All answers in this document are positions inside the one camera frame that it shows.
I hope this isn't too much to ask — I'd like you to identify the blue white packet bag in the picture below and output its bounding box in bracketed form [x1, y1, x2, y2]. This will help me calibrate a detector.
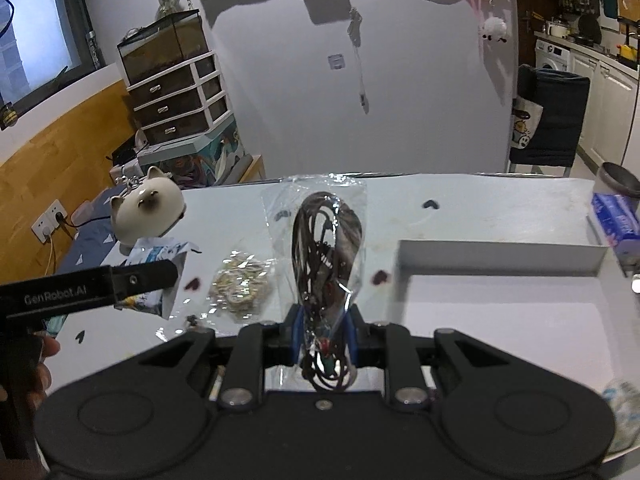
[115, 237, 201, 320]

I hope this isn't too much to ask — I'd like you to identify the bag of beige hair ties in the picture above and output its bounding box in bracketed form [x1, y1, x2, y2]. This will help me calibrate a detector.
[206, 250, 276, 321]

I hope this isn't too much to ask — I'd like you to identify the bag of dark hair ties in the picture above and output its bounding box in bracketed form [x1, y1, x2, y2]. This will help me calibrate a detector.
[262, 174, 367, 392]

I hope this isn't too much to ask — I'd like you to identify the person's left hand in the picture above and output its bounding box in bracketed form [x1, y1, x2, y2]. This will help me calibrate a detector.
[1, 332, 61, 413]

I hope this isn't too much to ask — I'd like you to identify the white cat-shaped ceramic holder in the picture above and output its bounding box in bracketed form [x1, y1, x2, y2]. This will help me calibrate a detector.
[110, 166, 186, 247]

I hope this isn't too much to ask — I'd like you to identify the white tray box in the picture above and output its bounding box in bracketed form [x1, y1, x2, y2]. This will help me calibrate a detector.
[397, 213, 640, 466]

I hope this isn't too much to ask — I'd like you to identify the white drawer cabinet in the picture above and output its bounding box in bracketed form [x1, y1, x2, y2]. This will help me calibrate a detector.
[127, 51, 232, 145]

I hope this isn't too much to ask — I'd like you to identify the glass terrarium tank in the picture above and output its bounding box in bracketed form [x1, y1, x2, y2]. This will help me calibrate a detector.
[117, 10, 209, 86]

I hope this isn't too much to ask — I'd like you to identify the white tote bag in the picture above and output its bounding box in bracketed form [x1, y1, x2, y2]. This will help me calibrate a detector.
[511, 96, 544, 150]

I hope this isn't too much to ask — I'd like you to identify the blue tissue pack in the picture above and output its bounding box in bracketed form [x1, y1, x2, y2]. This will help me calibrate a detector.
[591, 193, 640, 260]

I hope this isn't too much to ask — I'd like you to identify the grey metal tin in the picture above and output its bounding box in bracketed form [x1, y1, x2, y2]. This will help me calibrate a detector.
[593, 162, 640, 200]

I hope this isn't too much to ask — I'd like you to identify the dark blue laundry hamper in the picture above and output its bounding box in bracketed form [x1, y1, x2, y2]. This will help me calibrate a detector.
[509, 64, 590, 174]

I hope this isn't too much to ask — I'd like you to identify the white washing machine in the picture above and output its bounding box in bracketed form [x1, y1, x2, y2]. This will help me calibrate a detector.
[535, 38, 570, 72]

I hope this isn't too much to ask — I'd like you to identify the white plush sheep toy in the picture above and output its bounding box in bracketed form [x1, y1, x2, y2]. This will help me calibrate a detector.
[480, 16, 509, 42]

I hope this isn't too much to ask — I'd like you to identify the white wall socket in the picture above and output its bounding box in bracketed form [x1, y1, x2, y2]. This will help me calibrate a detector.
[32, 200, 67, 244]

